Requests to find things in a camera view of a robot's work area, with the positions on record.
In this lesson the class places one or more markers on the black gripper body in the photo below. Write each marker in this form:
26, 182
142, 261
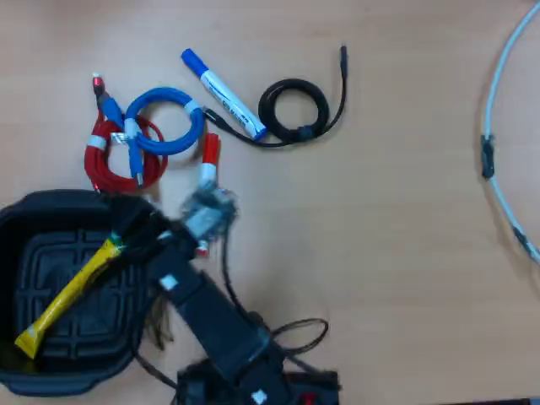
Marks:
175, 251

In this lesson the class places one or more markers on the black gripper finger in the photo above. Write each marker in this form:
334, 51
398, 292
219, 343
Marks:
141, 251
126, 217

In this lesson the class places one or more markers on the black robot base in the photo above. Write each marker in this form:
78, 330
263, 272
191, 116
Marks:
320, 386

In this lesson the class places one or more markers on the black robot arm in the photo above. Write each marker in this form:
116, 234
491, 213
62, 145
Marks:
219, 320

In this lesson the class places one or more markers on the black plastic bowl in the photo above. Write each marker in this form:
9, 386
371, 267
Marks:
25, 371

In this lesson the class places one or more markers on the white marker with red cap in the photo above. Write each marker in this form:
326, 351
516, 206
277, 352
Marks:
210, 158

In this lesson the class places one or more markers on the white marker with blue cap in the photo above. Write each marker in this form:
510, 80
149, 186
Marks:
223, 95

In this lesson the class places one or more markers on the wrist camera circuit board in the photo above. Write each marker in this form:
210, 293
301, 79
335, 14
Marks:
208, 213

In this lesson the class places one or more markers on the red base switch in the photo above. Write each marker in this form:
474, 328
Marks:
307, 398

